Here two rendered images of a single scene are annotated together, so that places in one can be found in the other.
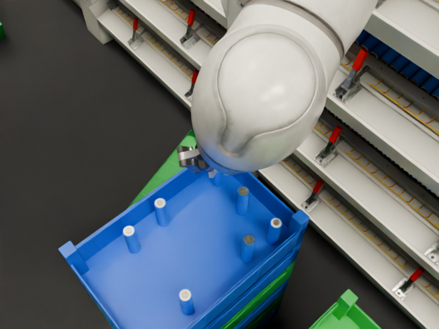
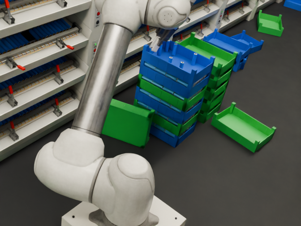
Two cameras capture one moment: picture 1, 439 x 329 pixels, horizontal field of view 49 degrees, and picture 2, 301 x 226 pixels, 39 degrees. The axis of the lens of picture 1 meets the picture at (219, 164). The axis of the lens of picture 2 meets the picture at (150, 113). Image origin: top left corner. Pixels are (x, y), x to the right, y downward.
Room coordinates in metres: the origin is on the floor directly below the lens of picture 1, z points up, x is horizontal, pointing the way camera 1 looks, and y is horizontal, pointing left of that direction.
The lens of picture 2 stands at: (1.00, 1.76, 1.45)
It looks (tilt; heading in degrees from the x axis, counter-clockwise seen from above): 37 degrees down; 250
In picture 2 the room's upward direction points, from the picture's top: 12 degrees clockwise
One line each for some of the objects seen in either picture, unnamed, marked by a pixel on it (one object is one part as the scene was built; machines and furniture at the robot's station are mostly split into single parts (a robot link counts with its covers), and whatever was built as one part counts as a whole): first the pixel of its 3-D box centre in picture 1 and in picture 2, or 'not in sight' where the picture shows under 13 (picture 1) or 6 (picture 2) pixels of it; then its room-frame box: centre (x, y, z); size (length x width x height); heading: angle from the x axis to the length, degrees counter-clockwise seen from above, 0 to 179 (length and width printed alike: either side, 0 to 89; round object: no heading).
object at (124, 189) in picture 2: not in sight; (126, 185); (0.70, 0.86, 0.44); 0.18 x 0.16 x 0.22; 153
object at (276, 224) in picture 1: (274, 232); (167, 45); (0.32, -0.08, 0.44); 0.02 x 0.02 x 0.06
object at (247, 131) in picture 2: not in sight; (243, 126); (-0.16, 0.10, 0.04); 0.30 x 0.20 x 0.08; 124
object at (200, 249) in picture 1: (187, 244); (178, 58); (0.30, 0.05, 0.44); 0.30 x 0.20 x 0.08; 131
